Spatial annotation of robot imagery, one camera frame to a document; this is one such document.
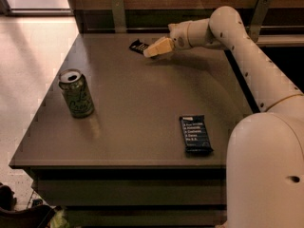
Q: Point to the left metal wall bracket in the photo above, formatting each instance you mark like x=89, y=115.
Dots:
x=118, y=14

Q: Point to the dark chair on floor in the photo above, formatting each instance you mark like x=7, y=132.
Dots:
x=35, y=217

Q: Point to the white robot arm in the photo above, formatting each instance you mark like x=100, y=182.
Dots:
x=265, y=155

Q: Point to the right metal wall bracket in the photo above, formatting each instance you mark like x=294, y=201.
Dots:
x=259, y=14

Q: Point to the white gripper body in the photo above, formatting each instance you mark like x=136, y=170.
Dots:
x=179, y=35

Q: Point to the black chocolate rxbar wrapper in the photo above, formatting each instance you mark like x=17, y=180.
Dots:
x=138, y=46

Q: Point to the green LaCroix soda can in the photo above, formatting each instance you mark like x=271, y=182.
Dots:
x=75, y=91

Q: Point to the dark blue rxbar wrapper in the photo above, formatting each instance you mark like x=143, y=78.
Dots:
x=195, y=135

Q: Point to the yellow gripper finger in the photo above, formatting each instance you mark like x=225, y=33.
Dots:
x=161, y=46
x=162, y=56

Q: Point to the metal wall bracket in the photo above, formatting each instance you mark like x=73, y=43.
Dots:
x=259, y=14
x=118, y=14

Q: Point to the grey drawer cabinet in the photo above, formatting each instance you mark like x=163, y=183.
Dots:
x=126, y=164

